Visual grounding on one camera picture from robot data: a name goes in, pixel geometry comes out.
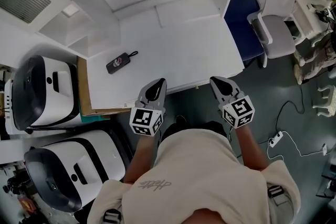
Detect teal box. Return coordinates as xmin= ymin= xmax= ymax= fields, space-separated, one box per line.
xmin=79 ymin=112 xmax=111 ymax=124

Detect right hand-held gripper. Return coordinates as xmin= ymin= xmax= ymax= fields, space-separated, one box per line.
xmin=209 ymin=76 xmax=256 ymax=130

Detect person's left forearm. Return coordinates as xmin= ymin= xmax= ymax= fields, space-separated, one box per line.
xmin=122 ymin=130 xmax=161 ymax=185

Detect grey and white office chair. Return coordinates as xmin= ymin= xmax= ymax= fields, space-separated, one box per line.
xmin=246 ymin=0 xmax=298 ymax=69

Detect white stool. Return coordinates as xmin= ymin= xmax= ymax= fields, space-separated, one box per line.
xmin=316 ymin=84 xmax=336 ymax=118

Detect white power strip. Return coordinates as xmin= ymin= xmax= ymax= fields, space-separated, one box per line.
xmin=267 ymin=131 xmax=285 ymax=148

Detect person's black shoe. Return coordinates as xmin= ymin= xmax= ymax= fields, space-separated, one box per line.
xmin=175 ymin=114 xmax=187 ymax=127

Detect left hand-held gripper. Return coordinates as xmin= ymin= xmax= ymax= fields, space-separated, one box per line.
xmin=129 ymin=78 xmax=167 ymax=137

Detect black cable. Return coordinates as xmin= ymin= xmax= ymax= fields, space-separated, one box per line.
xmin=274 ymin=83 xmax=306 ymax=135

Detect brown cardboard sheet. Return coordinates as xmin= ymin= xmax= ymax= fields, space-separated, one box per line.
xmin=76 ymin=56 xmax=132 ymax=117

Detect white and black robot machine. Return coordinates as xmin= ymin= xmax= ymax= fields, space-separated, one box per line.
xmin=23 ymin=127 xmax=132 ymax=214
xmin=4 ymin=54 xmax=85 ymax=135

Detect blue chair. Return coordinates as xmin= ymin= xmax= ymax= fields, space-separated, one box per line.
xmin=224 ymin=0 xmax=265 ymax=61

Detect black strap buckle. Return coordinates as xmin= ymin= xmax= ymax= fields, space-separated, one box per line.
xmin=267 ymin=184 xmax=286 ymax=200
xmin=102 ymin=208 xmax=122 ymax=224

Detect person's right forearm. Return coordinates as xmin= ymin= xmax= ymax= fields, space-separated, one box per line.
xmin=234 ymin=122 xmax=270 ymax=173

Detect black power bank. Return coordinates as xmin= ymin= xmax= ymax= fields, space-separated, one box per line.
xmin=106 ymin=50 xmax=139 ymax=75

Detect person's black trousers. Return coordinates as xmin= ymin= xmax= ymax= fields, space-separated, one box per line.
xmin=159 ymin=120 xmax=228 ymax=145

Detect white cable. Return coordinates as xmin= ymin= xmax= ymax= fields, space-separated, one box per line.
xmin=266 ymin=130 xmax=327 ymax=165

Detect person's cream shirt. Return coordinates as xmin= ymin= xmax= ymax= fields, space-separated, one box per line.
xmin=87 ymin=127 xmax=302 ymax=224

